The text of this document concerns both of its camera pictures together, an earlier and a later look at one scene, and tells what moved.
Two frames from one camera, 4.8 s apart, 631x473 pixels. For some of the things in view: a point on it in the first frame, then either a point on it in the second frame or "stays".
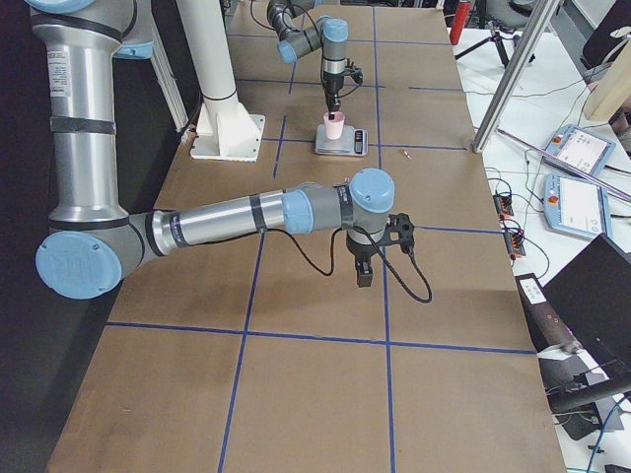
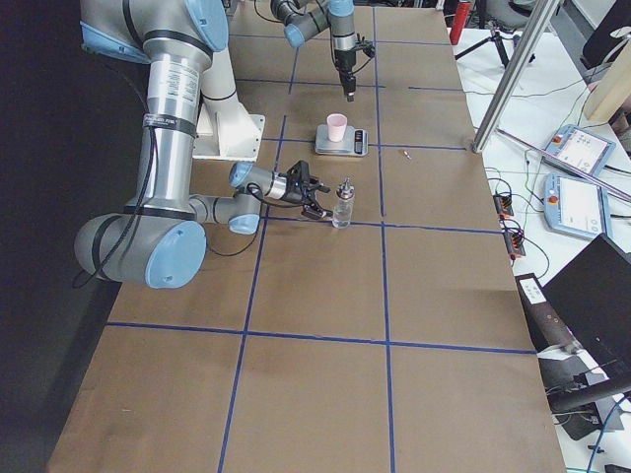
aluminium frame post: x=545 y=12 stays
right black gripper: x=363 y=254 → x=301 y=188
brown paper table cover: x=263 y=356 stays
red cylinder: x=459 y=22 stays
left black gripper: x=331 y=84 → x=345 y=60
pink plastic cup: x=334 y=127 stays
